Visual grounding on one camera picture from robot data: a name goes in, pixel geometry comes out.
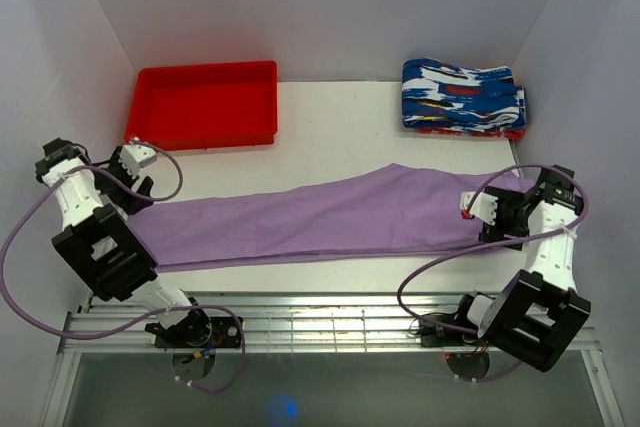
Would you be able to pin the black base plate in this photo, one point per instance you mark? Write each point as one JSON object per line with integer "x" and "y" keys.
{"x": 218, "y": 332}
{"x": 437, "y": 336}

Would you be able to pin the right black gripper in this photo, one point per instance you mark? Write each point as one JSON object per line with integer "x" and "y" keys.
{"x": 491, "y": 234}

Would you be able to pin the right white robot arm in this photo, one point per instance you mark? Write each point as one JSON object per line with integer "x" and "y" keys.
{"x": 539, "y": 312}

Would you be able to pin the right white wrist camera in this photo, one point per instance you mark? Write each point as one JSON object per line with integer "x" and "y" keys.
{"x": 483, "y": 206}

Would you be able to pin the red folded trousers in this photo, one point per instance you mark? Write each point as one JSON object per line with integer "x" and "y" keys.
{"x": 510, "y": 134}

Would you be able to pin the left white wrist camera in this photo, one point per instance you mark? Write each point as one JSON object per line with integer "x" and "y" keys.
{"x": 135, "y": 156}

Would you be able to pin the red plastic tray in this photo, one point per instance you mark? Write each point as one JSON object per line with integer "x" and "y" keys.
{"x": 205, "y": 106}

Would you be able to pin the purple trousers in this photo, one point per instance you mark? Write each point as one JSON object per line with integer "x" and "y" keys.
{"x": 395, "y": 210}

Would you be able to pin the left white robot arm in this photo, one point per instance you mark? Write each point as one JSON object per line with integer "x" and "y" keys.
{"x": 95, "y": 200}

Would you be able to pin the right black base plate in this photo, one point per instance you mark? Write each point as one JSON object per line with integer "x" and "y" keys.
{"x": 437, "y": 336}

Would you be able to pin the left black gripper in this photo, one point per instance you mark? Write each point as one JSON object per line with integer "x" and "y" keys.
{"x": 130, "y": 202}

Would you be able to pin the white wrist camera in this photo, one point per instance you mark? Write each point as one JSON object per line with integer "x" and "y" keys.
{"x": 483, "y": 206}
{"x": 135, "y": 156}

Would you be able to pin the blue patterned folded trousers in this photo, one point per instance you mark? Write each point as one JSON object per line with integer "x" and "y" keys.
{"x": 436, "y": 94}

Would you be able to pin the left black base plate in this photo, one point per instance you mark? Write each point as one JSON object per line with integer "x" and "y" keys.
{"x": 218, "y": 332}

